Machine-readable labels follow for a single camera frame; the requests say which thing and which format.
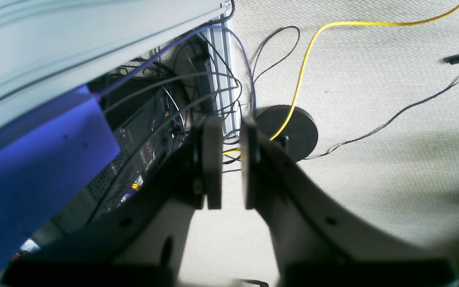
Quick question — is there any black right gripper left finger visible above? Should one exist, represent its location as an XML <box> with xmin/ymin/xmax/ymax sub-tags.
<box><xmin>2</xmin><ymin>116</ymin><xmax>223</xmax><ymax>287</ymax></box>

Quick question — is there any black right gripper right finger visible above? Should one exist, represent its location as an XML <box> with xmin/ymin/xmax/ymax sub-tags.
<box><xmin>240</xmin><ymin>117</ymin><xmax>459</xmax><ymax>287</ymax></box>

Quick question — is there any round black stand base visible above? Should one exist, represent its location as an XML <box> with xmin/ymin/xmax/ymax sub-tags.
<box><xmin>255</xmin><ymin>105</ymin><xmax>318</xmax><ymax>162</ymax></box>

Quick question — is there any black computer tower case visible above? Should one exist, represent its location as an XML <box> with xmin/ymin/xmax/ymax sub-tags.
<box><xmin>31</xmin><ymin>86</ymin><xmax>176</xmax><ymax>246</ymax></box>

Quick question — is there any blue panel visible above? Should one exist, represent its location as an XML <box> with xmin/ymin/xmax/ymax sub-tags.
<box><xmin>0</xmin><ymin>86</ymin><xmax>120</xmax><ymax>271</ymax></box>

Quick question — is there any black power strip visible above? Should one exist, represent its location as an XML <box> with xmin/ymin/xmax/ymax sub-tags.
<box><xmin>193</xmin><ymin>55</ymin><xmax>215</xmax><ymax>114</ymax></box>

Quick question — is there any yellow cable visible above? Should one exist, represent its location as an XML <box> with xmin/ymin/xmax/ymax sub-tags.
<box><xmin>222</xmin><ymin>0</ymin><xmax>459</xmax><ymax>155</ymax></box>

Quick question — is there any aluminium frame post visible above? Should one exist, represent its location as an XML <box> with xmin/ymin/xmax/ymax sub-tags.
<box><xmin>200</xmin><ymin>20</ymin><xmax>241</xmax><ymax>138</ymax></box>

